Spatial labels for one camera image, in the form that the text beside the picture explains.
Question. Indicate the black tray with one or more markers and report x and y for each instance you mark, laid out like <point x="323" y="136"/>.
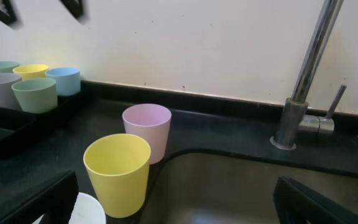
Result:
<point x="5" y="124"/>

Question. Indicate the pink cup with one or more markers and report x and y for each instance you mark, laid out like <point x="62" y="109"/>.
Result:
<point x="149" y="133"/>

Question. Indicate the steel tap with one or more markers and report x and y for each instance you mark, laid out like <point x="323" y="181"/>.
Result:
<point x="291" y="121"/>

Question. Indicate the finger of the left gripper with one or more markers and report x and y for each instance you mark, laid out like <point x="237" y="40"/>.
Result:
<point x="76" y="7"/>
<point x="6" y="15"/>

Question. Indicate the steel sink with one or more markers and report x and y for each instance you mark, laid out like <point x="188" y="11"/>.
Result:
<point x="222" y="193"/>

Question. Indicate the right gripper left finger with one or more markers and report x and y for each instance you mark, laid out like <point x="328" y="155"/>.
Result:
<point x="51" y="199"/>

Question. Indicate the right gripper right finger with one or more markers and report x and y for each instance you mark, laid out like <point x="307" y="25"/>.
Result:
<point x="303" y="205"/>

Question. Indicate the yellow cup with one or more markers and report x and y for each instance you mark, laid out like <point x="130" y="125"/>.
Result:
<point x="117" y="180"/>
<point x="31" y="72"/>

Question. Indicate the green cup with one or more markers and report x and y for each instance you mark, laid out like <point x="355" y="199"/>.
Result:
<point x="0" y="66"/>
<point x="36" y="98"/>

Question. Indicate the blue cup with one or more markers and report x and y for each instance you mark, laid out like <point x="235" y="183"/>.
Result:
<point x="64" y="82"/>

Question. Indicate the white cup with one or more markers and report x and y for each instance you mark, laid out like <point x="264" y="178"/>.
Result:
<point x="89" y="211"/>

